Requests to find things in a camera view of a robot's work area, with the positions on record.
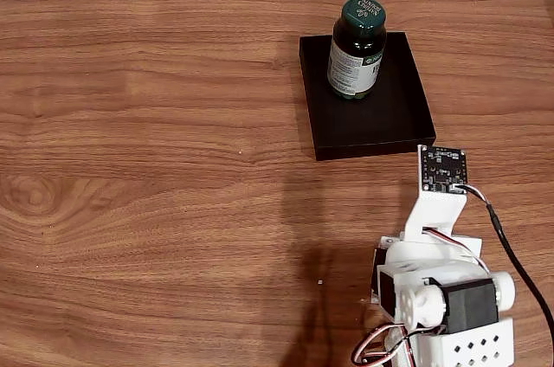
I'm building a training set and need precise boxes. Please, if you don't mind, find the servo wire across gripper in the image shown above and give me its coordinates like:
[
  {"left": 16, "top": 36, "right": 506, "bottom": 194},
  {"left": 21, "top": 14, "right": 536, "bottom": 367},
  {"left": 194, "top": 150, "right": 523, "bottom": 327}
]
[{"left": 422, "top": 227, "right": 490, "bottom": 275}]

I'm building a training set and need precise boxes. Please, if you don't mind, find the black camera cable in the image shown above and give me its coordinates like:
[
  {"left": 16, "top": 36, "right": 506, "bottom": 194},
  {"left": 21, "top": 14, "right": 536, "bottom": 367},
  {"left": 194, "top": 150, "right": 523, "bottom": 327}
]
[{"left": 452, "top": 183, "right": 554, "bottom": 325}]

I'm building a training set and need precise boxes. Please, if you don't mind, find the shallow black box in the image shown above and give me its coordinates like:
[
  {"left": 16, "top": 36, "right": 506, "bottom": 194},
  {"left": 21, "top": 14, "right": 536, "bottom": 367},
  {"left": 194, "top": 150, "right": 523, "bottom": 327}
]
[{"left": 299, "top": 31, "right": 437, "bottom": 162}]

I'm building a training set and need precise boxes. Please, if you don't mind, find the camera board on white mount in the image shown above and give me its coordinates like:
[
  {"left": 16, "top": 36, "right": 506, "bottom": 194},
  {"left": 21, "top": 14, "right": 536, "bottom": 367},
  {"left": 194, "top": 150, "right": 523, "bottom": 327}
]
[{"left": 403, "top": 145, "right": 469, "bottom": 246}]

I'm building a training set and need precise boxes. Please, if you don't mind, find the green-capped dark pill bottle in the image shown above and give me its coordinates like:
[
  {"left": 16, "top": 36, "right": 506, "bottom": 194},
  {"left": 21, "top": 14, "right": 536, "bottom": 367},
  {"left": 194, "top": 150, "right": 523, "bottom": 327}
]
[{"left": 326, "top": 0, "right": 388, "bottom": 102}]

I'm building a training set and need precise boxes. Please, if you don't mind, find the looped red white black wire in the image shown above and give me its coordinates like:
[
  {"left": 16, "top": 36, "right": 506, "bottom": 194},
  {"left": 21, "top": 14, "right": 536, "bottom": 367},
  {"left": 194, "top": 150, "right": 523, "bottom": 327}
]
[{"left": 350, "top": 325, "right": 410, "bottom": 364}]

